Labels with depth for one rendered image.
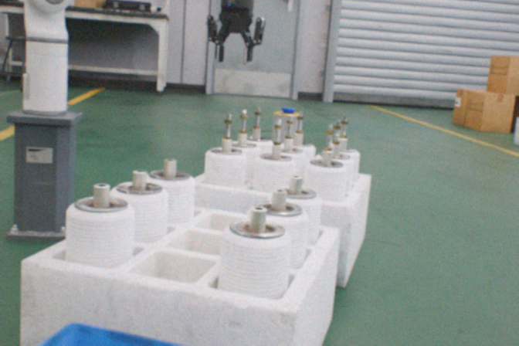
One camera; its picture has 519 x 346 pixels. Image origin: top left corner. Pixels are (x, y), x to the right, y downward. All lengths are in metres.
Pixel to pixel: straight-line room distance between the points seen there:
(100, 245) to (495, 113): 4.34
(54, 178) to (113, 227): 0.65
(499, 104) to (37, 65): 4.02
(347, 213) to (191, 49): 5.25
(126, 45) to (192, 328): 5.74
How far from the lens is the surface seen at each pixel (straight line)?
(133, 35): 6.43
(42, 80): 1.48
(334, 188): 1.30
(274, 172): 1.31
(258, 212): 0.78
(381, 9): 6.67
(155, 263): 0.93
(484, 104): 4.93
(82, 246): 0.87
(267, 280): 0.78
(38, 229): 1.53
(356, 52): 6.58
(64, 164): 1.49
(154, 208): 0.96
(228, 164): 1.34
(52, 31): 1.48
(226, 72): 6.41
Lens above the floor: 0.49
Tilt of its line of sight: 10 degrees down
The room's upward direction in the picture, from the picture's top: 4 degrees clockwise
